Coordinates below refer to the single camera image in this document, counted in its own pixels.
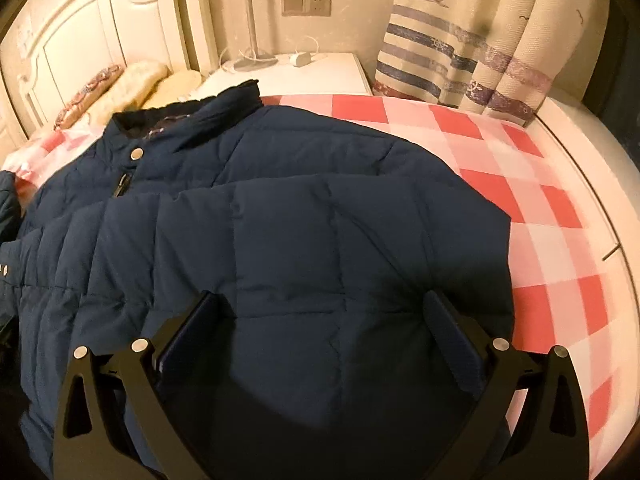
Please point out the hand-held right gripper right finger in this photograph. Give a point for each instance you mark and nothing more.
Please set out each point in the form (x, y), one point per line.
(454, 336)

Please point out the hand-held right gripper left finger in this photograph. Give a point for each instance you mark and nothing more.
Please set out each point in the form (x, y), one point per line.
(184, 342)

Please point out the navy blue puffer jacket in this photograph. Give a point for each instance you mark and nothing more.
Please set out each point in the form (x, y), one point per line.
(280, 210)

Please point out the red white checkered bed sheet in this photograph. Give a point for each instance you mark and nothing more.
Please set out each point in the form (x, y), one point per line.
(500, 160)

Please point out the yellow pillow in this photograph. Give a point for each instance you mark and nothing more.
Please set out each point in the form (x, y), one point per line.
(175, 87)

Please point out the cream fluffy pillow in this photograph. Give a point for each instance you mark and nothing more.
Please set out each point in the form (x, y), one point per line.
(135, 82)

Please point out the patterned pillow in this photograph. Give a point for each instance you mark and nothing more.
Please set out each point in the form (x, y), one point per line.
(90, 92)

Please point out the striped nautical curtain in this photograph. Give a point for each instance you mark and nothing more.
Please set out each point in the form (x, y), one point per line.
(450, 50)

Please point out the grey floor lamp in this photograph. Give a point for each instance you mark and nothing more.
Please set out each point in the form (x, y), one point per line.
(255, 62)

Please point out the white nightstand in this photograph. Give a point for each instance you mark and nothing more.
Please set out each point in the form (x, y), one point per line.
(325, 77)

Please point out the white power adapter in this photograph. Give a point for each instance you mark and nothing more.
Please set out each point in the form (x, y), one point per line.
(301, 59)

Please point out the white wooden headboard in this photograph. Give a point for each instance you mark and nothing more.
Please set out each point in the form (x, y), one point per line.
(75, 35)

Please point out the wall socket panel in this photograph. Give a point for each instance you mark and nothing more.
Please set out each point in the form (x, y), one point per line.
(306, 4)

